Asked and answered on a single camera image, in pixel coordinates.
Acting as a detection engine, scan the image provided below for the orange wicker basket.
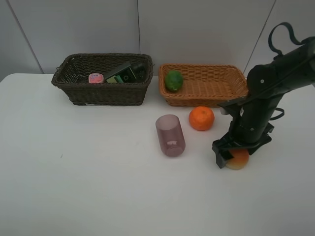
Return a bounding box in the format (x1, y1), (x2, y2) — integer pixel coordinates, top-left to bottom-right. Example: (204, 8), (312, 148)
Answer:
(158, 63), (248, 107)

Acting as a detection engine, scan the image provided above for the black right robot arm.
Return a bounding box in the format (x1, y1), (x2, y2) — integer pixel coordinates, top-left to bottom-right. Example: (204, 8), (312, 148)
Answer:
(212, 37), (315, 169)

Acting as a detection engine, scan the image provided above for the red yellow bun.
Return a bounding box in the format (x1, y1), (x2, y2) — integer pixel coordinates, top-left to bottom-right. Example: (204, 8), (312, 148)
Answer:
(226, 149), (250, 170)

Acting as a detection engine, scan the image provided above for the purple plastic cup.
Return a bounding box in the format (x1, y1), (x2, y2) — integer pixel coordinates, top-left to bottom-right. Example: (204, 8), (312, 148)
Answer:
(156, 114), (186, 157)

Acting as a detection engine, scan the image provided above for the black green Mentholatum bottle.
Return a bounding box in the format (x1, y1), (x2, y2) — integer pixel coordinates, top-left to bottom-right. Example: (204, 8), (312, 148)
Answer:
(104, 61), (145, 83)

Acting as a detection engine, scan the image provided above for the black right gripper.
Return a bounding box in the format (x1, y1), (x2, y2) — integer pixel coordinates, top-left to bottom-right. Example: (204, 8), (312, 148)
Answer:
(212, 123), (274, 169)

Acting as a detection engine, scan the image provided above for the green lime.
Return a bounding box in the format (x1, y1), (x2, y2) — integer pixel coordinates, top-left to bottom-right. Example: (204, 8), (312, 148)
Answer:
(164, 70), (184, 92)

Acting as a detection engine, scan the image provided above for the orange mandarin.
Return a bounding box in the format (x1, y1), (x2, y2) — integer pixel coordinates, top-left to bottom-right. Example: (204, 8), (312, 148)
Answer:
(189, 106), (215, 131)

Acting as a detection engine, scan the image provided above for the pink tube bottle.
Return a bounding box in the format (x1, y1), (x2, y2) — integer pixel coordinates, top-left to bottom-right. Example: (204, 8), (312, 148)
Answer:
(88, 73), (104, 84)

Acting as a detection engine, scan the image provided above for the dark brown wicker basket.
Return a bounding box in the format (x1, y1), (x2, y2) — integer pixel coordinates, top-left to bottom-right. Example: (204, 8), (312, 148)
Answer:
(51, 53), (153, 106)

